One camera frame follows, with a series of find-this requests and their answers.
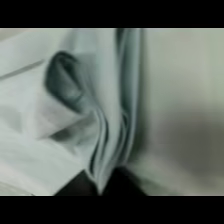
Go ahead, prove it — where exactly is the pale blue shirt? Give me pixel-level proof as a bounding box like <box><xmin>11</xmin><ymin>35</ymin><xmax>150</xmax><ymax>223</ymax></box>
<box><xmin>0</xmin><ymin>28</ymin><xmax>145</xmax><ymax>197</ymax></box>

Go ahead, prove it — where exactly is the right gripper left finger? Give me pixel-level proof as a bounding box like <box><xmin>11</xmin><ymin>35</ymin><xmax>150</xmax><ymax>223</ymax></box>
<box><xmin>54</xmin><ymin>169</ymin><xmax>100</xmax><ymax>197</ymax></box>

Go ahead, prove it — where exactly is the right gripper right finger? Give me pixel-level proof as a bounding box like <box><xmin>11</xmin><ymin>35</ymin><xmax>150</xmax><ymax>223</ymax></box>
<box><xmin>101</xmin><ymin>166</ymin><xmax>149</xmax><ymax>197</ymax></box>

